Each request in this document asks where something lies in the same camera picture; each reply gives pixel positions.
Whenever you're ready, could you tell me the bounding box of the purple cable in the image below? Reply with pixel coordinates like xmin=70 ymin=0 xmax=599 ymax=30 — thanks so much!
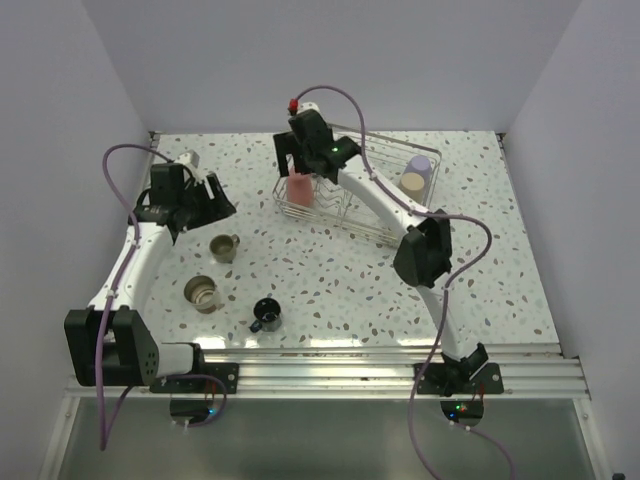
xmin=94 ymin=143 xmax=176 ymax=451
xmin=288 ymin=84 xmax=516 ymax=480

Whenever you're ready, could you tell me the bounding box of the aluminium rail frame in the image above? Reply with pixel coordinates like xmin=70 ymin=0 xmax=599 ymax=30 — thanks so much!
xmin=64 ymin=344 xmax=591 ymax=401

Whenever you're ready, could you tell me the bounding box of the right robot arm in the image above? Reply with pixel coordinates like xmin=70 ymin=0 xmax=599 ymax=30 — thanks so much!
xmin=274 ymin=109 xmax=488 ymax=393

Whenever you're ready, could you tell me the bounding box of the tall beige cup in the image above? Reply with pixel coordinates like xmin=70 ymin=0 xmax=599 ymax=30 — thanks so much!
xmin=399 ymin=172 xmax=426 ymax=204

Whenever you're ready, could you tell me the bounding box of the black mug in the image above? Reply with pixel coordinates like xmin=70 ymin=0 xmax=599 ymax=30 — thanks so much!
xmin=249 ymin=298 xmax=282 ymax=333

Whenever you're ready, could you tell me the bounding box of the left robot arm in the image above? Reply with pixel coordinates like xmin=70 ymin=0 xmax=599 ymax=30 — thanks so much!
xmin=64 ymin=163 xmax=236 ymax=393

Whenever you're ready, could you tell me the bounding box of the wire dish rack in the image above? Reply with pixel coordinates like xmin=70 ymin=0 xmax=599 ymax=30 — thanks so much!
xmin=273 ymin=132 xmax=442 ymax=247

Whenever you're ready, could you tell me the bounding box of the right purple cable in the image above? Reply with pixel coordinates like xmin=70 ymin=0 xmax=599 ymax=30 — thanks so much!
xmin=288 ymin=84 xmax=516 ymax=480

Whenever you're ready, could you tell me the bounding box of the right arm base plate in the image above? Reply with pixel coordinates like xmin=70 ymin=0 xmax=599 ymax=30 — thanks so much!
xmin=413 ymin=362 xmax=505 ymax=397

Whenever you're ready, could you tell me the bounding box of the lavender plastic cup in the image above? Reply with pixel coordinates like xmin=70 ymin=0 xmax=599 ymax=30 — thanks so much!
xmin=404 ymin=155 xmax=433 ymax=184

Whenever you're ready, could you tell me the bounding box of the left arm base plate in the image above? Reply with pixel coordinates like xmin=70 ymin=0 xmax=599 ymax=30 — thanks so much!
xmin=149 ymin=362 xmax=240 ymax=395

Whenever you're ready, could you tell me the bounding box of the coral pink cup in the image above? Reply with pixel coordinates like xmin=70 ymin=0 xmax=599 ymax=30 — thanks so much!
xmin=287 ymin=167 xmax=314 ymax=208

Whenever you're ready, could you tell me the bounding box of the small olive metal mug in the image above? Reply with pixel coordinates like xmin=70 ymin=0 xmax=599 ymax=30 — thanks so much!
xmin=209 ymin=234 xmax=240 ymax=264

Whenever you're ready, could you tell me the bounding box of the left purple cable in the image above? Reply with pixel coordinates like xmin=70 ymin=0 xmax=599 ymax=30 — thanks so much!
xmin=94 ymin=143 xmax=176 ymax=451

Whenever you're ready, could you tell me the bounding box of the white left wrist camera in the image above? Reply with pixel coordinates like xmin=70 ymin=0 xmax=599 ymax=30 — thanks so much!
xmin=176 ymin=150 xmax=200 ymax=177

